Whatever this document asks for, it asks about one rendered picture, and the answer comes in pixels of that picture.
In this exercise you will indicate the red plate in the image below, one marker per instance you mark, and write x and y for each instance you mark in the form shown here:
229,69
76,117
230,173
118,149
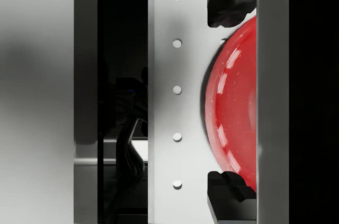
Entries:
235,102

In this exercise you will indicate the black stove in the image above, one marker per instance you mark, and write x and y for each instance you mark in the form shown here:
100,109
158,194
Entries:
121,49

